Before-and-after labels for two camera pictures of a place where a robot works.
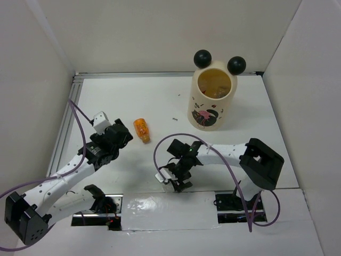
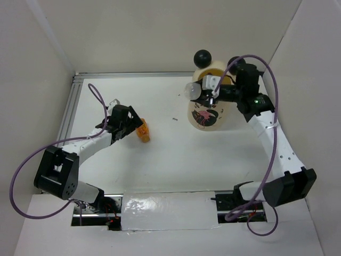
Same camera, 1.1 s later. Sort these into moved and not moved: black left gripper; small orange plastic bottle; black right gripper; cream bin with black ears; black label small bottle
Moved: black right gripper; black left gripper; black label small bottle
Not moved: cream bin with black ears; small orange plastic bottle
